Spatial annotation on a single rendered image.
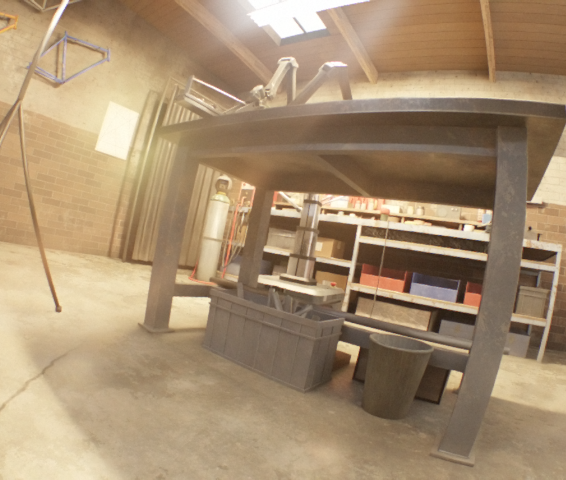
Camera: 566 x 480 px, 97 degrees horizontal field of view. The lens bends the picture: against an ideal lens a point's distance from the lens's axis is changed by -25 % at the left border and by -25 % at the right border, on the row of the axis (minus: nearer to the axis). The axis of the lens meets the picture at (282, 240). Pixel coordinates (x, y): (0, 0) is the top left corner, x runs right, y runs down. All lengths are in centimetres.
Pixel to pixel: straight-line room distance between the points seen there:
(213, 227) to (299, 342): 240
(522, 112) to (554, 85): 315
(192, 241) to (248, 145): 314
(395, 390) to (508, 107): 80
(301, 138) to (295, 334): 63
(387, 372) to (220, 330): 64
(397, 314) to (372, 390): 164
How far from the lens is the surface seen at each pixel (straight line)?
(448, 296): 254
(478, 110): 87
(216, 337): 130
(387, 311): 264
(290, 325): 109
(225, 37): 415
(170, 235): 140
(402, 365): 97
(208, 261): 334
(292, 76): 241
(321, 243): 289
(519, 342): 261
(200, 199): 429
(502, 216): 84
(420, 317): 259
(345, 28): 354
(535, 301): 257
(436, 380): 124
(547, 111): 89
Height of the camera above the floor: 42
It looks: 2 degrees up
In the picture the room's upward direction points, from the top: 11 degrees clockwise
